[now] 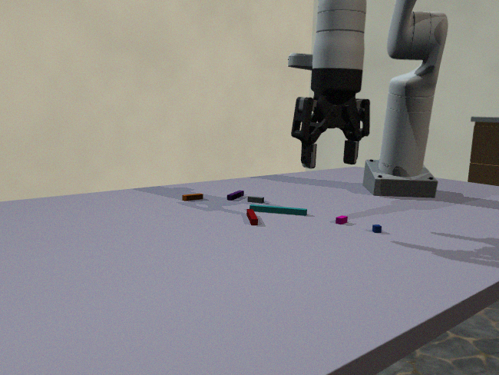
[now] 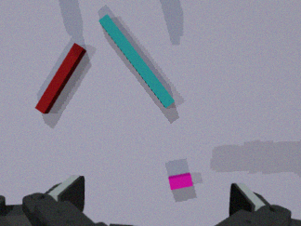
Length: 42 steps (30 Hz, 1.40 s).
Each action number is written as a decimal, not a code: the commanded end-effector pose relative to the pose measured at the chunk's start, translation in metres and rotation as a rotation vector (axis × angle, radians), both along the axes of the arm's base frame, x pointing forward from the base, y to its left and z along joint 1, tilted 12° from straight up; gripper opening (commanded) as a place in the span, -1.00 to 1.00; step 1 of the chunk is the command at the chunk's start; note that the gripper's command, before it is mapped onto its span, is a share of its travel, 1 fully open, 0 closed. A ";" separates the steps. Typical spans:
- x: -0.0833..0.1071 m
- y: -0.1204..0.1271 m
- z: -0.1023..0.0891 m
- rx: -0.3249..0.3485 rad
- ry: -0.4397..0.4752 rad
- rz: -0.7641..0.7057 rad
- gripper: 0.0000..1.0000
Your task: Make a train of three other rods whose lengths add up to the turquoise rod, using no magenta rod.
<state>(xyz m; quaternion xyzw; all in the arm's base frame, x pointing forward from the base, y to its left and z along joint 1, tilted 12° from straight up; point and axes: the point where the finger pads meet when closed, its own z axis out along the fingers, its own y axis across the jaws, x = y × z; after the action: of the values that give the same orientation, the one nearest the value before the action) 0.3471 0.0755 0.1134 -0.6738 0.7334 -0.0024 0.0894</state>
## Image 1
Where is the magenta rectangular block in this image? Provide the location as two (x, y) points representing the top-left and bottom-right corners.
(335, 215), (348, 224)

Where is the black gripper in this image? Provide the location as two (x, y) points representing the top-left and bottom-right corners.
(291, 68), (370, 168)

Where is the purple rod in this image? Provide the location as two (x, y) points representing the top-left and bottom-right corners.
(227, 191), (244, 201)

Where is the turquoise rod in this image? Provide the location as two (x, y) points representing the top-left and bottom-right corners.
(249, 204), (307, 216)

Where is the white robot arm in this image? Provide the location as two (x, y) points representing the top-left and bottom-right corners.
(288, 0), (448, 177)

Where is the orange rectangular bar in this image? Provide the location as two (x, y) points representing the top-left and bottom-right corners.
(182, 194), (203, 201)

